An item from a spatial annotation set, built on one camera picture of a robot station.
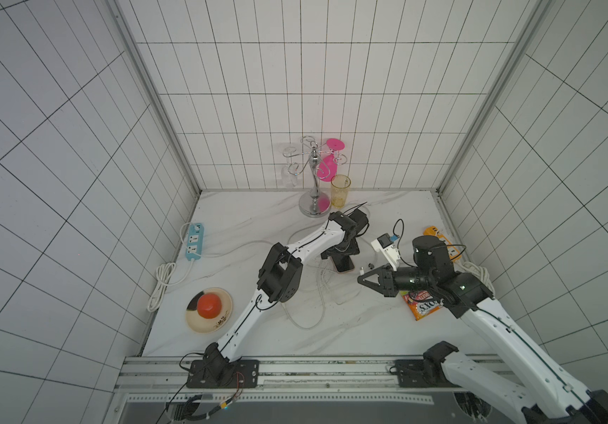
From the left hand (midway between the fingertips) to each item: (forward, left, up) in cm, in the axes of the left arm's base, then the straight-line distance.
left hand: (337, 256), depth 96 cm
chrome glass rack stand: (+27, +8, -1) cm, 28 cm away
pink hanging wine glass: (+35, +3, +14) cm, 38 cm away
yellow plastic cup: (+25, -2, +11) cm, 28 cm away
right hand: (-20, -1, +21) cm, 28 cm away
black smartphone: (+1, -3, -6) cm, 7 cm away
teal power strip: (+6, +55, 0) cm, 55 cm away
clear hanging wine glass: (+19, +18, +24) cm, 35 cm away
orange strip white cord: (-7, -49, +2) cm, 49 cm away
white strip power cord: (-8, +63, -2) cm, 63 cm away
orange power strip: (+1, -43, +1) cm, 43 cm away
